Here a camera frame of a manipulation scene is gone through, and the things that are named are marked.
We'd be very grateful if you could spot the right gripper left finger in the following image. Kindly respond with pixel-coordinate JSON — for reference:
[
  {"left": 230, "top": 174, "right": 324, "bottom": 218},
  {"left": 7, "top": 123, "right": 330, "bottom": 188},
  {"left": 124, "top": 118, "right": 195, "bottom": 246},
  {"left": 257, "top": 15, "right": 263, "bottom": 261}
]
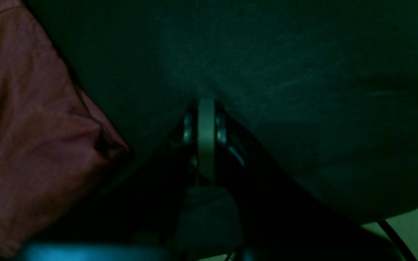
[{"left": 19, "top": 100, "right": 215, "bottom": 261}]

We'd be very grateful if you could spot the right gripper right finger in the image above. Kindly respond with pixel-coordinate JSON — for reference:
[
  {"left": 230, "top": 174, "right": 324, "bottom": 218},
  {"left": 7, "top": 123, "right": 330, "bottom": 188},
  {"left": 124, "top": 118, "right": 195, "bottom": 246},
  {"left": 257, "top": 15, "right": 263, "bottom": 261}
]
[{"left": 214, "top": 102, "right": 402, "bottom": 261}]

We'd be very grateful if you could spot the red long-sleeve shirt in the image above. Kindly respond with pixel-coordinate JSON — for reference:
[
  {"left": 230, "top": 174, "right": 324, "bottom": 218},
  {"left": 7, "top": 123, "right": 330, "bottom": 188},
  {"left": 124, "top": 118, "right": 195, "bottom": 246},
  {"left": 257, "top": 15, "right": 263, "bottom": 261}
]
[{"left": 0, "top": 0, "right": 129, "bottom": 258}]

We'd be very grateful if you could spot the black table cloth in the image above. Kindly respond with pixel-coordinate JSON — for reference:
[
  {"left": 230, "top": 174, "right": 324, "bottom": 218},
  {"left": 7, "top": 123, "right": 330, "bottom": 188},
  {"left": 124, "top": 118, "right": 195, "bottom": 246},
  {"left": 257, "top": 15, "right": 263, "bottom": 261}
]
[{"left": 24, "top": 0, "right": 418, "bottom": 254}]

